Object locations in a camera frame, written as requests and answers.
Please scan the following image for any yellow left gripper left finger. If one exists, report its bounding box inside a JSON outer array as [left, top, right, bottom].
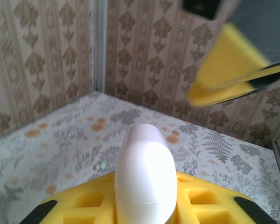
[[18, 172, 119, 224]]

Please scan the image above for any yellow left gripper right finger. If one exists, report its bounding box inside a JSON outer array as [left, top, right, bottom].
[[174, 171, 280, 224]]

